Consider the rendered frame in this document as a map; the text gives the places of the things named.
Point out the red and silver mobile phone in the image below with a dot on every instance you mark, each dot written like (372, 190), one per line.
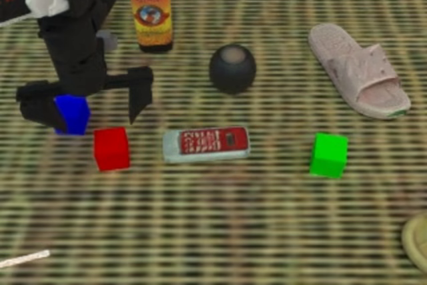
(207, 145)

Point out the olive green round plate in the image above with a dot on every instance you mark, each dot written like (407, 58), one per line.
(416, 241)

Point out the round black speaker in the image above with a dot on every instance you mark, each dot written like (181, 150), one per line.
(232, 68)

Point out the pink slide sandal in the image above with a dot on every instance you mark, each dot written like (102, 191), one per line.
(358, 69)

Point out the red cube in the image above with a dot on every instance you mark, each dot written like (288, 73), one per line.
(111, 149)

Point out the green cube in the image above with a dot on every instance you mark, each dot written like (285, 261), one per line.
(328, 155)

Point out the white stick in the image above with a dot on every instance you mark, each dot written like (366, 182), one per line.
(23, 259)

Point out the orange label sauce bottle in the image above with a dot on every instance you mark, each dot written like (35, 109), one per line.
(151, 8)

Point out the blue cube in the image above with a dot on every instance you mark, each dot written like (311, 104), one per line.
(74, 115)

